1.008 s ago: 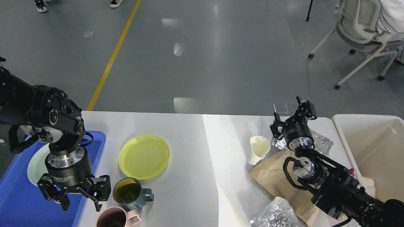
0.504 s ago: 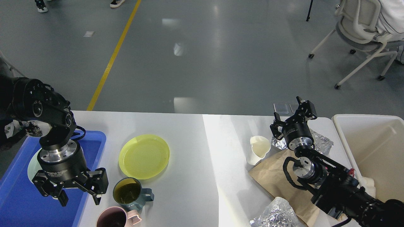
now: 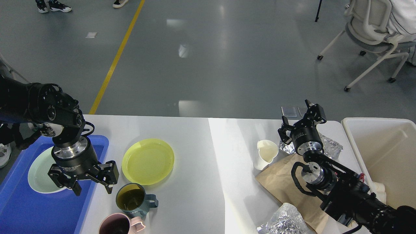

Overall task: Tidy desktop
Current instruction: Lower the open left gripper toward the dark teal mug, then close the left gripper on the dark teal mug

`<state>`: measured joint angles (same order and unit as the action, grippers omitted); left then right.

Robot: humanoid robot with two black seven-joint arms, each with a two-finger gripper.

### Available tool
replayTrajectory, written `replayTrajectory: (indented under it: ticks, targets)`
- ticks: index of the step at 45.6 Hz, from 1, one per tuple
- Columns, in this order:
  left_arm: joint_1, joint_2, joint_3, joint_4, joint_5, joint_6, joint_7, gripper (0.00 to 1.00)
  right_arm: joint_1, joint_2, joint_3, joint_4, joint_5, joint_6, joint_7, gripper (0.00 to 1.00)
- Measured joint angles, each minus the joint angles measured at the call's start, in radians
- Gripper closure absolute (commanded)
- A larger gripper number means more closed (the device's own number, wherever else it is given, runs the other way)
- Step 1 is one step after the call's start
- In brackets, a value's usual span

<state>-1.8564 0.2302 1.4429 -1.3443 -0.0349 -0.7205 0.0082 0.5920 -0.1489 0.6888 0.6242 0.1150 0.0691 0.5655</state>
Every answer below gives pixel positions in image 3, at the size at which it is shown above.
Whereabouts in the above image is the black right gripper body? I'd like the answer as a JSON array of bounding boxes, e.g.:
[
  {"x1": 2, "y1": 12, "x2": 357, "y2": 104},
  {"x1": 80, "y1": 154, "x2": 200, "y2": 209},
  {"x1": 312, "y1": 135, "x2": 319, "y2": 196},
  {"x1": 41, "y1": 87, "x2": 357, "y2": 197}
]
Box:
[{"x1": 291, "y1": 120, "x2": 323, "y2": 155}]

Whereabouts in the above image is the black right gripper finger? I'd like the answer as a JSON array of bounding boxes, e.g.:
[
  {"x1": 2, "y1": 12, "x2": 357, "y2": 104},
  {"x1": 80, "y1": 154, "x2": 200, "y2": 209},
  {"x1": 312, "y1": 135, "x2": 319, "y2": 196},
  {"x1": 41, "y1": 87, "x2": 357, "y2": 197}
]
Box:
[
  {"x1": 278, "y1": 116, "x2": 296, "y2": 145},
  {"x1": 302, "y1": 99, "x2": 327, "y2": 127}
]

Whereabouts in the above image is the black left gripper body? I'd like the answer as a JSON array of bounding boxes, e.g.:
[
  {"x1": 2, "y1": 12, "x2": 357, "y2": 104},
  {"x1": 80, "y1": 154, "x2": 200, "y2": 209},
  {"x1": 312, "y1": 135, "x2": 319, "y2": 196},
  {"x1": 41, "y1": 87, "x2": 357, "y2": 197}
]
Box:
[{"x1": 51, "y1": 137, "x2": 100, "y2": 180}]

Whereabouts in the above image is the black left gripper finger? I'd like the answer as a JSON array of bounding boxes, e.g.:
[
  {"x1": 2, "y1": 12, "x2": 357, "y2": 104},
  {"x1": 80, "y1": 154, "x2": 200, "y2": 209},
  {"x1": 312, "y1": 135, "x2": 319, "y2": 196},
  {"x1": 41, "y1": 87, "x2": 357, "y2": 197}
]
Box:
[
  {"x1": 47, "y1": 164, "x2": 82, "y2": 196},
  {"x1": 88, "y1": 160, "x2": 119, "y2": 194}
]

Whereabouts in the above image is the dark teal mug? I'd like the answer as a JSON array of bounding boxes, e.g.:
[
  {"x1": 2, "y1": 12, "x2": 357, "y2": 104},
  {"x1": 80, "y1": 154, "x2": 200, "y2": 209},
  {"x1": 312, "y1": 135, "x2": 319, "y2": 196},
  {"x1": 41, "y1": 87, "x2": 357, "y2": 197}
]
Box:
[{"x1": 115, "y1": 183, "x2": 159, "y2": 219}]

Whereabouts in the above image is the pink mug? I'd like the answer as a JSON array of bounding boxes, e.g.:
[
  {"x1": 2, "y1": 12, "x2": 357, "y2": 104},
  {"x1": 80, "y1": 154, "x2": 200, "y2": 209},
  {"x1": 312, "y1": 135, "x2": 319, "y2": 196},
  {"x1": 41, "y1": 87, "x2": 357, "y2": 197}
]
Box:
[{"x1": 98, "y1": 213, "x2": 146, "y2": 234}]

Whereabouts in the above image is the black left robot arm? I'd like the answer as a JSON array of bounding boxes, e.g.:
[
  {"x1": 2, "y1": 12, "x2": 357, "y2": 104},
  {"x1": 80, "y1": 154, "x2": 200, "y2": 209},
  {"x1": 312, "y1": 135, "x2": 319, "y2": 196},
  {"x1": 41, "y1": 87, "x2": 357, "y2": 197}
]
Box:
[{"x1": 0, "y1": 76, "x2": 119, "y2": 196}]

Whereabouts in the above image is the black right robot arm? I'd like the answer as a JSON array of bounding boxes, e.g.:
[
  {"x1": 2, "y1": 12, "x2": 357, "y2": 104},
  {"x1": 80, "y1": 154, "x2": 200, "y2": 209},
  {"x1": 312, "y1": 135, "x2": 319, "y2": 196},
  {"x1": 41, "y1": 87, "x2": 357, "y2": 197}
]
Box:
[{"x1": 278, "y1": 99, "x2": 416, "y2": 234}]

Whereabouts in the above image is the pale green plate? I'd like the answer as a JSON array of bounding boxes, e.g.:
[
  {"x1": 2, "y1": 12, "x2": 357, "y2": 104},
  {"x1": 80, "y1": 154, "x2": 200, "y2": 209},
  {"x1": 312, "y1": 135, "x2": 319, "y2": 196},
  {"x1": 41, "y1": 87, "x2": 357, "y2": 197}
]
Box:
[{"x1": 27, "y1": 147, "x2": 66, "y2": 194}]

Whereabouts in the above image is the crumpled foil near gripper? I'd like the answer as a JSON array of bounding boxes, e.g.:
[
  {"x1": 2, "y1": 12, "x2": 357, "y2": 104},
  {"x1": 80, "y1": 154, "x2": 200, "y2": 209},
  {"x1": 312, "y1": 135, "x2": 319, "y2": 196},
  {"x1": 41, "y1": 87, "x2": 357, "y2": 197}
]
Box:
[{"x1": 279, "y1": 132, "x2": 343, "y2": 161}]

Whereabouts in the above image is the white paper cup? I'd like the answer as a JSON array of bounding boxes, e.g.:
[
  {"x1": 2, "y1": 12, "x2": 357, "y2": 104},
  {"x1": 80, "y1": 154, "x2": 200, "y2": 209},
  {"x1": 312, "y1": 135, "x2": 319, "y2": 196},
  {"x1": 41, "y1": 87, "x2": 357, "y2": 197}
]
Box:
[{"x1": 253, "y1": 139, "x2": 279, "y2": 170}]

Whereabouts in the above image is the yellow plastic plate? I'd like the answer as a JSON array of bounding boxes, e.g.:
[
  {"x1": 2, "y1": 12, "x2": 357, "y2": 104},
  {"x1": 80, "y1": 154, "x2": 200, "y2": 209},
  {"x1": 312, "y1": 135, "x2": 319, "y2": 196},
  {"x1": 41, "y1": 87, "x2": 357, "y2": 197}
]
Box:
[{"x1": 122, "y1": 139, "x2": 175, "y2": 185}]

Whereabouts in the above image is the brown paper bag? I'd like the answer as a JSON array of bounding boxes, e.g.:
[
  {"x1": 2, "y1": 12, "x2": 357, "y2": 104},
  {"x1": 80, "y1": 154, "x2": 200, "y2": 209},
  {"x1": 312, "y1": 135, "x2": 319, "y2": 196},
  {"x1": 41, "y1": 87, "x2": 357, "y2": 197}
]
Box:
[{"x1": 256, "y1": 153, "x2": 356, "y2": 234}]

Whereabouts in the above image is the blue plastic tray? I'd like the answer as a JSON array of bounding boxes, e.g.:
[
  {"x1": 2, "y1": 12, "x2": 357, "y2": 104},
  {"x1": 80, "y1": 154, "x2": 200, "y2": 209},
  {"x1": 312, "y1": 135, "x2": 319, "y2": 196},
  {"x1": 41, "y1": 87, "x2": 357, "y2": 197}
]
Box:
[{"x1": 0, "y1": 136, "x2": 96, "y2": 234}]

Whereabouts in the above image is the white plastic bin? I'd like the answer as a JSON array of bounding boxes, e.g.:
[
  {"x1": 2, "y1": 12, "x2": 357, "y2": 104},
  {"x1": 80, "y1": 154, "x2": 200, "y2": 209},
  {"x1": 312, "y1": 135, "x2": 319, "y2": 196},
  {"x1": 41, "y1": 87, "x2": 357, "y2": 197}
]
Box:
[{"x1": 341, "y1": 118, "x2": 416, "y2": 208}]

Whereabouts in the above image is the crumpled foil front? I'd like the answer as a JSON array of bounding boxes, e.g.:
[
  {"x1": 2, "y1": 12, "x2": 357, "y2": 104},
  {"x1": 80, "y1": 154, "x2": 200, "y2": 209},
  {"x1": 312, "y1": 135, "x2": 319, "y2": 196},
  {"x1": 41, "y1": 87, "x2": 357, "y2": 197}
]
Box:
[{"x1": 257, "y1": 203, "x2": 314, "y2": 234}]

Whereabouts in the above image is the black tripod leg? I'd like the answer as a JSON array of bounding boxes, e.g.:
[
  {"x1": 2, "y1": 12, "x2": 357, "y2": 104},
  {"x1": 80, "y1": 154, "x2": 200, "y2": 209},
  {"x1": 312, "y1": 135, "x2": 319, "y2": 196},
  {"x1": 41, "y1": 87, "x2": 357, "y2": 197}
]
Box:
[{"x1": 314, "y1": 0, "x2": 323, "y2": 22}]

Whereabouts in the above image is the white office chair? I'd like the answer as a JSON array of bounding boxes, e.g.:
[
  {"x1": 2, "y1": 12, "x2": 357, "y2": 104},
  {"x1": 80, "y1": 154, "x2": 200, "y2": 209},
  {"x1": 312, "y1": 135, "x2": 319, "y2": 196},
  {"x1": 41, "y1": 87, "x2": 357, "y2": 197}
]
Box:
[{"x1": 317, "y1": 0, "x2": 415, "y2": 92}]

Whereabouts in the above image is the seated person white shirt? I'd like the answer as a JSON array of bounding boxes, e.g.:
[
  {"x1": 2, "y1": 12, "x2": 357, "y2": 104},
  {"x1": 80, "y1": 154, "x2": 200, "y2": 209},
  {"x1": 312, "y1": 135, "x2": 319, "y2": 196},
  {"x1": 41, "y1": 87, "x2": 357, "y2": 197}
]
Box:
[{"x1": 387, "y1": 0, "x2": 416, "y2": 67}]

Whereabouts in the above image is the person in jeans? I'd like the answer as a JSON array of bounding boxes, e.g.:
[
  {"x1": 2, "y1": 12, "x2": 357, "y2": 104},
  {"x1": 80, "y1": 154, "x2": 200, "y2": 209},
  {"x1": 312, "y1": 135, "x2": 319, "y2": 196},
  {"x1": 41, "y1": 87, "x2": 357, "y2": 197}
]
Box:
[{"x1": 112, "y1": 0, "x2": 129, "y2": 9}]

